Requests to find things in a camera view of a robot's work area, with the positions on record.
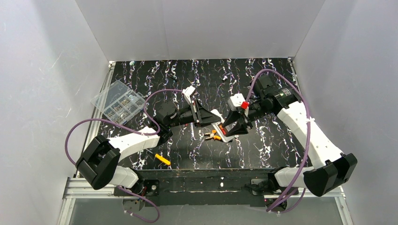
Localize aluminium frame rail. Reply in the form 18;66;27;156
73;68;358;214

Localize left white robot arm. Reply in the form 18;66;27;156
75;100;222;190

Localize small grey battery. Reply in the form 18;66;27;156
219;124;227;135

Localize yellow handle screwdriver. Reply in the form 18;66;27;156
146;149;171;166

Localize clear plastic screw box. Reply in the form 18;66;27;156
91;80;145;125

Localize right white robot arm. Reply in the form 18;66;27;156
219;75;358;197

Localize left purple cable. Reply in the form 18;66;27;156
64;89;187;223

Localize yellow black pliers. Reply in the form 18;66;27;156
205;130;222;141

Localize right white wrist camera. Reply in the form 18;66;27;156
228;93;249;115

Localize silver open-end wrench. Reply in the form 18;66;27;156
190;123;195;142

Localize white remote control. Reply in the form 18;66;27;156
210;109;235;143

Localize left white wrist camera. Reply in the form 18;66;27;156
182;86;196;104

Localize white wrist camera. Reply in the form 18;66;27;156
228;93;249;115
182;86;196;104

